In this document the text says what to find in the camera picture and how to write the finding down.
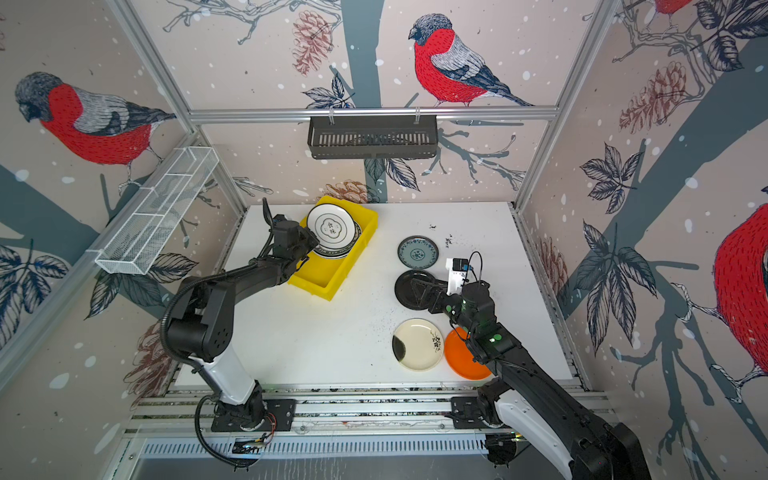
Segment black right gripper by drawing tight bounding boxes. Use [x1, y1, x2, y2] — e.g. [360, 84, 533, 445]
[414, 277, 481, 339]

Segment white plate green clover motif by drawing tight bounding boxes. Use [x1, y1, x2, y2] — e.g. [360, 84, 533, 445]
[306, 203, 356, 250]

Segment yellow plastic bin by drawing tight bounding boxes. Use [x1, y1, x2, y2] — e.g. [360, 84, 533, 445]
[288, 196, 379, 301]

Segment cream plate black brushstroke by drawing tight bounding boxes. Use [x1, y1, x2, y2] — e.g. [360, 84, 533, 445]
[392, 318, 444, 372]

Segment black glossy plate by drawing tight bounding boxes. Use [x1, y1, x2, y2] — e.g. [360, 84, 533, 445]
[394, 270, 448, 311]

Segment blue floral green plate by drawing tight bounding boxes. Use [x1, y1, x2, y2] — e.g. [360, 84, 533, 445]
[397, 235, 439, 270]

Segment green-rimmed plate edge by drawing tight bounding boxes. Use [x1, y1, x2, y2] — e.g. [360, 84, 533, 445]
[313, 222, 362, 259]

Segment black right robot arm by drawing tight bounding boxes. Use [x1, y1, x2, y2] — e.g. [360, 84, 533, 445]
[414, 279, 650, 479]

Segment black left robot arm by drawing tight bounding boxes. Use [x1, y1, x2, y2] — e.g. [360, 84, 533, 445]
[160, 214, 318, 430]

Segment orange plate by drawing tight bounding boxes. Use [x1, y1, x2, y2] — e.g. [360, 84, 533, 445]
[444, 327, 492, 381]

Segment black hanging basket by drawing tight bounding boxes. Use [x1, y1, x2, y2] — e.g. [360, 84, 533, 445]
[307, 115, 438, 160]

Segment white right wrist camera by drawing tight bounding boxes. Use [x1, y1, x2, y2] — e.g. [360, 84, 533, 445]
[446, 258, 471, 295]

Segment white wire mesh basket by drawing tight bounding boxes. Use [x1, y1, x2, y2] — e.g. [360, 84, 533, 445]
[95, 146, 219, 275]

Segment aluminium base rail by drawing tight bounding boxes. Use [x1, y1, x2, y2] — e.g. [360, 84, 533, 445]
[128, 383, 613, 460]

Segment aluminium frame post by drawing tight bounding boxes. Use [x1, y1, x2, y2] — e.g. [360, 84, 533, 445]
[515, 0, 619, 214]

